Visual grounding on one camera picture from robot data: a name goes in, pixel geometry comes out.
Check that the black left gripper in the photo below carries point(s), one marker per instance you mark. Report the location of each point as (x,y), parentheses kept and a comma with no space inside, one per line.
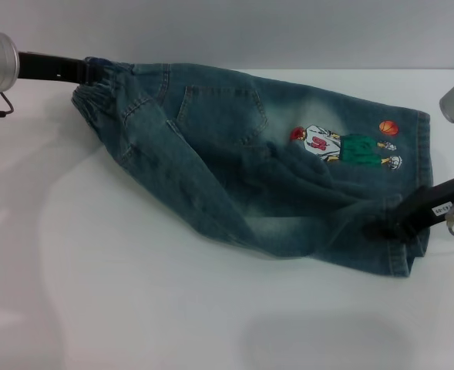
(49,67)

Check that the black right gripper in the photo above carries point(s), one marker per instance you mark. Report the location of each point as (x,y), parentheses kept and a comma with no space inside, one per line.
(434,204)

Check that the blue denim shorts with cartoon print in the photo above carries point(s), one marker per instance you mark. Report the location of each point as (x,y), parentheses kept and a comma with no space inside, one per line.
(249,173)

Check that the white tablecloth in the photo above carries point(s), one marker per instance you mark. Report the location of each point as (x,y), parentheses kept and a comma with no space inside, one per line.
(95,270)

